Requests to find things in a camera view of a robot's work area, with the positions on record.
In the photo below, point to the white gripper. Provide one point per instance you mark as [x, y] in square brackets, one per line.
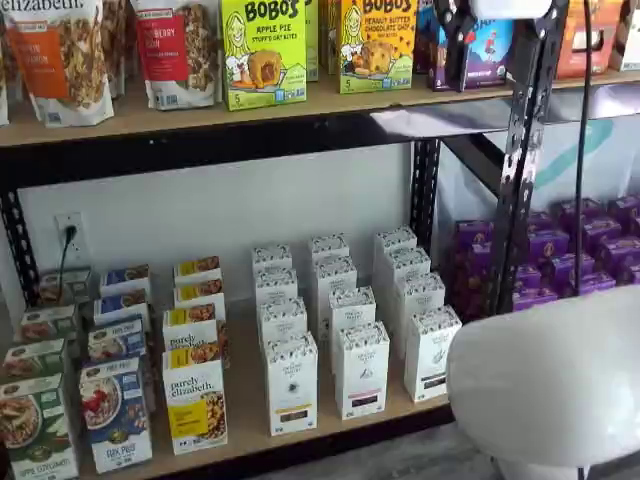
[510, 7]

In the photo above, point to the white box yellow strip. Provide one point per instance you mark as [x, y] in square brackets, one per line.
[292, 380]

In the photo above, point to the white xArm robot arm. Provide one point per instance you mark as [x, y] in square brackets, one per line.
[550, 375]

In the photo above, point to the yellow Bobo's peanut butter box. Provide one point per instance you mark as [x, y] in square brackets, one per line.
[377, 50]

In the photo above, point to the orange cereal box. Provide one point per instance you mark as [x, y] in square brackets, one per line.
[575, 60]

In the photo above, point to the wooden shelf board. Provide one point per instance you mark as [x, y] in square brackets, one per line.
[150, 122]
[600, 80]
[245, 400]

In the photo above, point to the green Bobo's apple pie box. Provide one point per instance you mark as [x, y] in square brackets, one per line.
[262, 55]
[312, 45]

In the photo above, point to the white snack box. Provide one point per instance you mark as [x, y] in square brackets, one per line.
[627, 45]

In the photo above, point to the purple Annie's box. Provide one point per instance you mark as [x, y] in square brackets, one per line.
[547, 245]
[629, 273]
[528, 280]
[620, 255]
[475, 237]
[560, 272]
[625, 210]
[602, 232]
[595, 283]
[472, 290]
[577, 212]
[535, 299]

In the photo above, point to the white box dark strip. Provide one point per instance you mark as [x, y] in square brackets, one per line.
[430, 355]

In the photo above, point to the white box pink strip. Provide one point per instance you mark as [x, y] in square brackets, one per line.
[362, 370]

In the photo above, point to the purely elizabeth yellow label box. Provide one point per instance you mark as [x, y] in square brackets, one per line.
[197, 267]
[195, 400]
[190, 327]
[199, 295]

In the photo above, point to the green cereal box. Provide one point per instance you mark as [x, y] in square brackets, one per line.
[35, 430]
[47, 325]
[32, 360]
[65, 285]

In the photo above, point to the white sheet teal stripe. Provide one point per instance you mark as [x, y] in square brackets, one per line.
[555, 165]

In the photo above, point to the red label granola bag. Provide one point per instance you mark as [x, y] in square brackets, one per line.
[175, 55]

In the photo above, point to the orange label granola bag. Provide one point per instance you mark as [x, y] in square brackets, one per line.
[117, 50]
[60, 60]

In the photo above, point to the black metal shelf frame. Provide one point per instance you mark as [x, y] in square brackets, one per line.
[200, 152]
[600, 102]

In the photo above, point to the white wall outlet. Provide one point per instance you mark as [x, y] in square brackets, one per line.
[70, 250]

